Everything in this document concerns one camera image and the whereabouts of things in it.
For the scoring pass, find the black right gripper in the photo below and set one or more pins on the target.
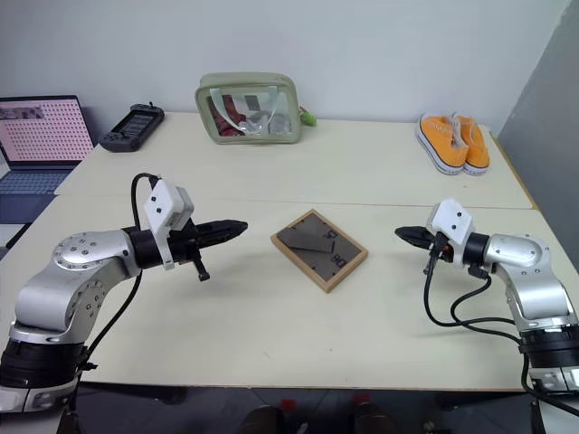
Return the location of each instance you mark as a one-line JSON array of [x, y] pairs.
[[438, 253]]

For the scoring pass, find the orange canvas shoe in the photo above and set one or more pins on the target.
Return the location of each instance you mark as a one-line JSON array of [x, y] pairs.
[[475, 144], [441, 140]]

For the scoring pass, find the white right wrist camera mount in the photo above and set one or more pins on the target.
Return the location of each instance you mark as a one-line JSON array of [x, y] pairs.
[[452, 223]]

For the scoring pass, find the open laptop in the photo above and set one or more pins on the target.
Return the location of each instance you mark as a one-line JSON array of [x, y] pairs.
[[40, 135]]

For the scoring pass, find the red item inside pouch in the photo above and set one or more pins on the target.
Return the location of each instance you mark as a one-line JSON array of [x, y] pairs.
[[224, 117]]

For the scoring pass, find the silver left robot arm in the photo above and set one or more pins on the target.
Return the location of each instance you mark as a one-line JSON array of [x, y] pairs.
[[68, 289]]

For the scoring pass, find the wooden picture frame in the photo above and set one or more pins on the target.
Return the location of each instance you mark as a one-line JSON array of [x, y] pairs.
[[319, 251]]

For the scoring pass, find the green clear toiletry pouch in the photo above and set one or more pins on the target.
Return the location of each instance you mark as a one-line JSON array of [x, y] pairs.
[[249, 110]]

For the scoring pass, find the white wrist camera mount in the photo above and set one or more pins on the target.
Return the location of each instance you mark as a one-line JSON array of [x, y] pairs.
[[164, 203], [452, 223]]

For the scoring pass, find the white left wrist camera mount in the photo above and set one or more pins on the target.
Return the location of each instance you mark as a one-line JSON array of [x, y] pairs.
[[164, 203]]

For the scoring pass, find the dark rounded shape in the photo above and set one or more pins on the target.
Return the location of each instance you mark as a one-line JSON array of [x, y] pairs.
[[262, 420]]

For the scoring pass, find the green zipper pull tag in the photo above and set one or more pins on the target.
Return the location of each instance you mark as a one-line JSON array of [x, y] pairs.
[[309, 118]]

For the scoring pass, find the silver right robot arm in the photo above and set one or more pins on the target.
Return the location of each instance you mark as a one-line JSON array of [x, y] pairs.
[[524, 271]]

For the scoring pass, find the black handheld controller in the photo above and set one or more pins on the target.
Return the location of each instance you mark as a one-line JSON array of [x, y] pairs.
[[131, 129]]

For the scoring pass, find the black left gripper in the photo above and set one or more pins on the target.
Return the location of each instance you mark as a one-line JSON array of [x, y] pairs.
[[183, 242]]

